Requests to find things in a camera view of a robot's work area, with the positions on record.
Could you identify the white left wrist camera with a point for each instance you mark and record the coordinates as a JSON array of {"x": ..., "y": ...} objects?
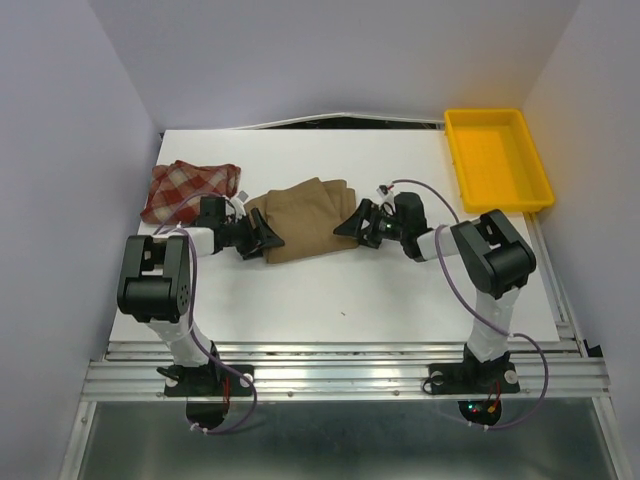
[{"x": 236, "y": 204}]

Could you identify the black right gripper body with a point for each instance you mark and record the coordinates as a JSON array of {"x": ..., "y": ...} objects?
[{"x": 390, "y": 228}]

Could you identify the tan skirt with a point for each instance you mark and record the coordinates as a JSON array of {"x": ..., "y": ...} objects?
[{"x": 304, "y": 217}]

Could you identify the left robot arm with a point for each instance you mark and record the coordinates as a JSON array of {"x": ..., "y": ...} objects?
[{"x": 156, "y": 285}]

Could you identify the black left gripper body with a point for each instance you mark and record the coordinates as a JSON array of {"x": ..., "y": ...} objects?
[{"x": 240, "y": 235}]

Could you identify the yellow plastic bin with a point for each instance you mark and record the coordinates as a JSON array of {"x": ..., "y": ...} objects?
[{"x": 496, "y": 162}]

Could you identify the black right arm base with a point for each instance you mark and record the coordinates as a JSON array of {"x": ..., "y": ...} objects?
[{"x": 468, "y": 378}]

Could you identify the aluminium rail frame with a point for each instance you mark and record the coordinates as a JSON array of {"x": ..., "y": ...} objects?
[{"x": 353, "y": 411}]

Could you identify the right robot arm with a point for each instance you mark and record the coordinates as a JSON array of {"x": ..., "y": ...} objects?
[{"x": 486, "y": 263}]

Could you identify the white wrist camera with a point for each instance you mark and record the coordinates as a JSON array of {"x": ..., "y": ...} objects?
[
  {"x": 386, "y": 193},
  {"x": 236, "y": 204}
]

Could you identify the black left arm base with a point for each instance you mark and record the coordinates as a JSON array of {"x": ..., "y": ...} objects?
[{"x": 203, "y": 381}]

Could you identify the red plaid skirt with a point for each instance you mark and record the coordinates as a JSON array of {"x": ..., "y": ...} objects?
[{"x": 174, "y": 192}]

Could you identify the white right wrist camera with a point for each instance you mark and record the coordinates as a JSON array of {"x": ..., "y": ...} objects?
[{"x": 386, "y": 193}]

